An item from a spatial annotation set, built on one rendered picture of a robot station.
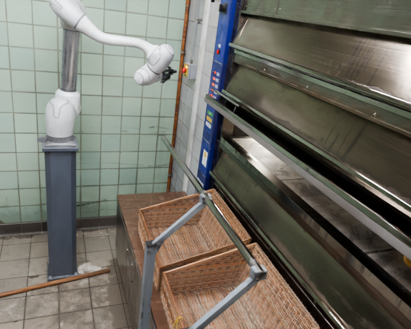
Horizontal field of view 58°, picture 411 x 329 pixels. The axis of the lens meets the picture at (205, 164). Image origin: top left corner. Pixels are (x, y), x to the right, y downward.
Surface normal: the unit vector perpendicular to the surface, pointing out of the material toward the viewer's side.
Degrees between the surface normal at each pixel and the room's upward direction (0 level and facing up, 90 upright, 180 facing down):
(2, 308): 0
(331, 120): 70
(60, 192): 90
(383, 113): 90
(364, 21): 90
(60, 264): 90
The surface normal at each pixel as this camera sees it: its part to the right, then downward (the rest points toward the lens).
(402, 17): -0.93, 0.02
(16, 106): 0.35, 0.41
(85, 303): 0.13, -0.91
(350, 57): -0.83, -0.29
